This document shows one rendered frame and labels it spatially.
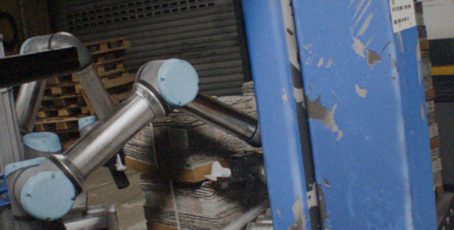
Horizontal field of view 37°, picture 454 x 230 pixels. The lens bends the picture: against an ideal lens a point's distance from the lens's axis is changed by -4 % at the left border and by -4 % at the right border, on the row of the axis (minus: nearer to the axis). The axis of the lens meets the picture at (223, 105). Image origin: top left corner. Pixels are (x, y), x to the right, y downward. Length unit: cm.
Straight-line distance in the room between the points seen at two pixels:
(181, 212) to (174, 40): 807
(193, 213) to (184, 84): 69
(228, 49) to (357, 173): 957
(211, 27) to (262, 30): 965
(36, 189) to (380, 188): 130
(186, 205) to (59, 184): 79
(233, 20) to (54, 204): 835
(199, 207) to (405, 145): 194
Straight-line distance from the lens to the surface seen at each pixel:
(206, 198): 224
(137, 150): 240
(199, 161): 220
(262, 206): 194
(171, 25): 1032
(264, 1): 37
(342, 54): 36
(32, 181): 162
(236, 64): 989
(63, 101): 891
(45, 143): 224
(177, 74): 172
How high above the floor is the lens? 131
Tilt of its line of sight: 7 degrees down
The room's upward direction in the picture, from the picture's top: 8 degrees counter-clockwise
